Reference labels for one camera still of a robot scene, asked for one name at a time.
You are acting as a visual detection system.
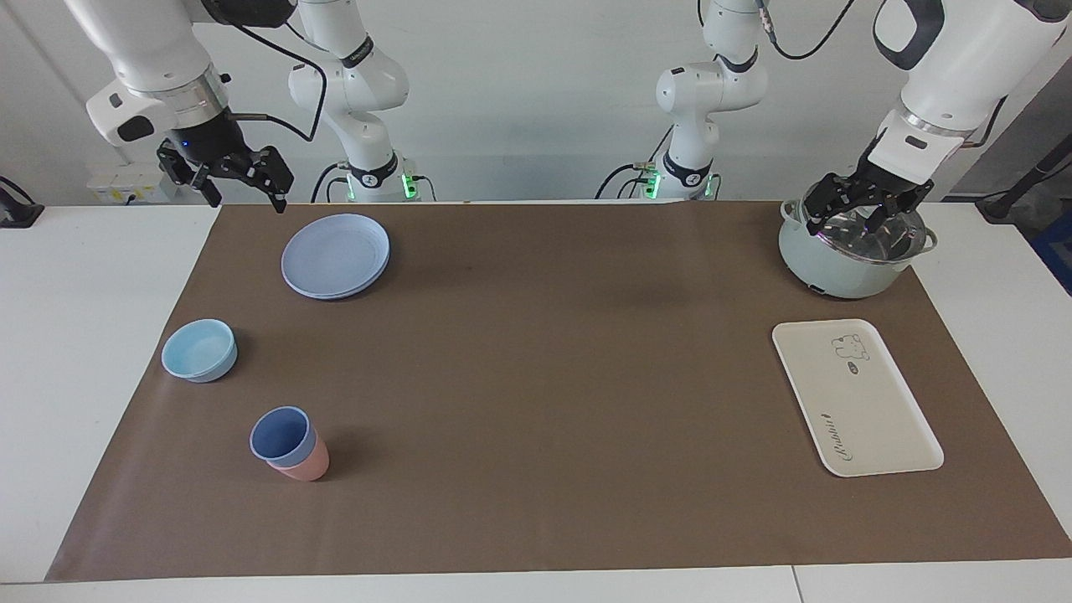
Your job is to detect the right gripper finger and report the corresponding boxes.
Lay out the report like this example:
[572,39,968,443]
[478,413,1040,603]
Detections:
[157,141,224,209]
[251,147,295,214]

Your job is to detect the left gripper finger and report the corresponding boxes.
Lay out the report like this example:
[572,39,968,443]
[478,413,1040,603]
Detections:
[867,183,935,235]
[804,173,855,237]

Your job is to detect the blue ribbed cup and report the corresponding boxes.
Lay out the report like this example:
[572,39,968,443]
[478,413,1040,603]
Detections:
[250,406,317,468]

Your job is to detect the pink cup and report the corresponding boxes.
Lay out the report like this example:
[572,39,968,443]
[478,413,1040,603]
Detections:
[268,435,330,482]

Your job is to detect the cream tray with bear print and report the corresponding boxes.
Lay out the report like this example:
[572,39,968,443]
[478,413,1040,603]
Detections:
[771,318,946,478]

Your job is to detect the pale green cooking pot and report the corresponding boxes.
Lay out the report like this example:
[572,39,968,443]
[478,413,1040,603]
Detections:
[778,199,939,300]

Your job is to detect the black stand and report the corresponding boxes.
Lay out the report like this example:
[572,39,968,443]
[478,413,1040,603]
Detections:
[976,155,1072,223]

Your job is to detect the lavender blue plate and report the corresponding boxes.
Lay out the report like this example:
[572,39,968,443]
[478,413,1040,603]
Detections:
[281,213,392,302]

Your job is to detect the light blue bowl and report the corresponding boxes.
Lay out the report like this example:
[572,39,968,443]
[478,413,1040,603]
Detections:
[161,318,239,384]

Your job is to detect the brown table mat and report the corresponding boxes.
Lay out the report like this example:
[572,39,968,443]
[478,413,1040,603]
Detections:
[44,201,1072,583]

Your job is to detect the black right base cable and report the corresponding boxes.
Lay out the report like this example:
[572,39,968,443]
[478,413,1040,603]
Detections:
[311,163,344,204]

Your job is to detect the black base cable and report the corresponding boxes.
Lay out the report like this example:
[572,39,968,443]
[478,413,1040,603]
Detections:
[595,126,675,200]
[311,163,344,204]

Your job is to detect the white wall power strip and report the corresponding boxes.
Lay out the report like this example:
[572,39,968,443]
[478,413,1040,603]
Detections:
[86,163,168,205]

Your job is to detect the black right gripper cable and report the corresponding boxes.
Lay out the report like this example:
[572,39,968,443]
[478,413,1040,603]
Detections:
[214,13,328,143]

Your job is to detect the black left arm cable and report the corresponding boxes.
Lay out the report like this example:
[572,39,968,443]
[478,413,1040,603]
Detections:
[754,0,859,61]

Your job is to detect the black clamp mount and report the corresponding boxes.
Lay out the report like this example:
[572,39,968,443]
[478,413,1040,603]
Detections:
[0,176,44,229]

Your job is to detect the black left base cable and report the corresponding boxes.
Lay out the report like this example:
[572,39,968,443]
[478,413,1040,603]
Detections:
[595,126,675,200]

